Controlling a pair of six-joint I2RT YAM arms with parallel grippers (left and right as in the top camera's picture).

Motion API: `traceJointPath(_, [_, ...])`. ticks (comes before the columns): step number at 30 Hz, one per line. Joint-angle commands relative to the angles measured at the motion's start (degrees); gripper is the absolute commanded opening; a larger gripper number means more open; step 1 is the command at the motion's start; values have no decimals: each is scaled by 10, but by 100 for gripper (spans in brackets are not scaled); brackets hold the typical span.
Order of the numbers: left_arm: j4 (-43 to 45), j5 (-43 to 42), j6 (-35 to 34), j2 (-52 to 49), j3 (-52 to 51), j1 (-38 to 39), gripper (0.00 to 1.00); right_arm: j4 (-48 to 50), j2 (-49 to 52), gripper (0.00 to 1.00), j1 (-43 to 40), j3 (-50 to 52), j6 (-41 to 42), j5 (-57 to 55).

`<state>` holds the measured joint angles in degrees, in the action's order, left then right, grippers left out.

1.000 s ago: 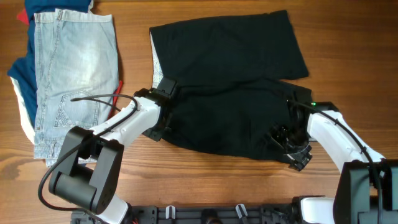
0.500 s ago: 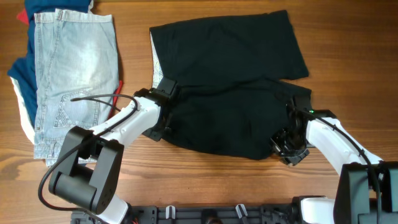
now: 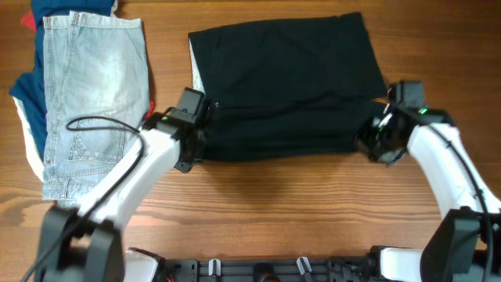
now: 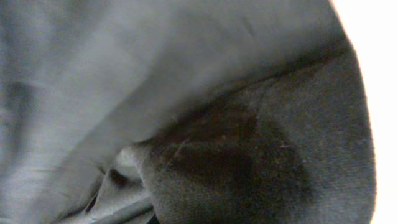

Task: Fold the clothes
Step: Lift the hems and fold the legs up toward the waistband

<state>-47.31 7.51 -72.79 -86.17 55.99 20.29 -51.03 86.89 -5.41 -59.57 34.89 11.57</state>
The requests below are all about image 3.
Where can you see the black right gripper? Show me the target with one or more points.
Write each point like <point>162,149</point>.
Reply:
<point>363,140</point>

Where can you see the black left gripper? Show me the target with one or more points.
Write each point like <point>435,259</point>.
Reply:
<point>185,162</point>

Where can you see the black shorts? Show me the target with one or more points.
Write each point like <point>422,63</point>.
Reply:
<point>279,88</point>

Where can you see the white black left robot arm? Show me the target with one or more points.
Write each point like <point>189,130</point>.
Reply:
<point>84,242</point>

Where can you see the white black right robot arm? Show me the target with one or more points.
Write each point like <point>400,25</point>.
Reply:
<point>466,244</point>

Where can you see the light blue denim shorts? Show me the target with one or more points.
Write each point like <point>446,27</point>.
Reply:
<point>95,75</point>

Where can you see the white garment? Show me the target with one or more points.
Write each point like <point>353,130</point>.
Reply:
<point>33,156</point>

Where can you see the dark blue garment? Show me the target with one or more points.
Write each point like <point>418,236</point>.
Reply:
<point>29,87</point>

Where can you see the red garment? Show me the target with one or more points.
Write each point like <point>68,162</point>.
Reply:
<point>28,21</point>

